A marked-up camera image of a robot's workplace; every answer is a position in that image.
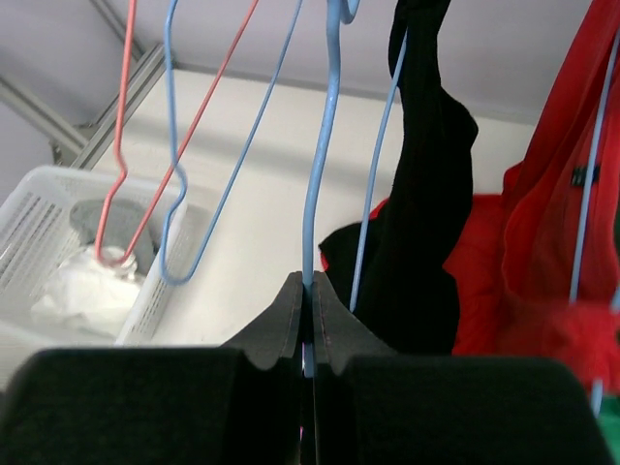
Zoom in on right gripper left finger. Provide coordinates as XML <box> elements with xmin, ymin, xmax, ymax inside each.
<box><xmin>1</xmin><ymin>272</ymin><xmax>303</xmax><ymax>464</ymax></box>

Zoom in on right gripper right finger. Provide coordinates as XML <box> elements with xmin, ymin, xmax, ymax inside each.
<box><xmin>312</xmin><ymin>272</ymin><xmax>613</xmax><ymax>464</ymax></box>

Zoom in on light blue hanger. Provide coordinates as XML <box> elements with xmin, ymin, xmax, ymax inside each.
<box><xmin>158</xmin><ymin>0</ymin><xmax>306</xmax><ymax>286</ymax></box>

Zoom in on black tank top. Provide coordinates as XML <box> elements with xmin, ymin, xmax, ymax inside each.
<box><xmin>319</xmin><ymin>0</ymin><xmax>479</xmax><ymax>356</ymax></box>

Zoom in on white tank top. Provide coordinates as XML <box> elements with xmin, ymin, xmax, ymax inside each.
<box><xmin>31</xmin><ymin>245</ymin><xmax>144</xmax><ymax>338</ymax></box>

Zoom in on pink hanger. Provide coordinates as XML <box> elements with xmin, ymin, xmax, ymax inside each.
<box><xmin>94</xmin><ymin>0</ymin><xmax>263</xmax><ymax>267</ymax></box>

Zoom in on grey tank top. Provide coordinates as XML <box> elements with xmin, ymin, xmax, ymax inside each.
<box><xmin>69</xmin><ymin>199</ymin><xmax>158</xmax><ymax>274</ymax></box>

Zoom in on blue hanger with black top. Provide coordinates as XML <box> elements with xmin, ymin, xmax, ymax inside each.
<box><xmin>300</xmin><ymin>0</ymin><xmax>411</xmax><ymax>379</ymax></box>

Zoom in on red tank top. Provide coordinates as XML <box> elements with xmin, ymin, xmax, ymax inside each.
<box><xmin>444</xmin><ymin>1</ymin><xmax>619</xmax><ymax>392</ymax></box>

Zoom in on green tank top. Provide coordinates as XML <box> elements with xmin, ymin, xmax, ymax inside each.
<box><xmin>598</xmin><ymin>395</ymin><xmax>620</xmax><ymax>465</ymax></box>

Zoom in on blue hanger with red top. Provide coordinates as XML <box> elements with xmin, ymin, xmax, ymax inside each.
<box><xmin>569</xmin><ymin>27</ymin><xmax>619</xmax><ymax>418</ymax></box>

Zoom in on white plastic basket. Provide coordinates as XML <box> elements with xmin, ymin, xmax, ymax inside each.
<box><xmin>1</xmin><ymin>166</ymin><xmax>173</xmax><ymax>347</ymax></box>

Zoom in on aluminium frame left posts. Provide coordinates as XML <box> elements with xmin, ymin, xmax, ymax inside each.
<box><xmin>0</xmin><ymin>0</ymin><xmax>169</xmax><ymax>171</ymax></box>

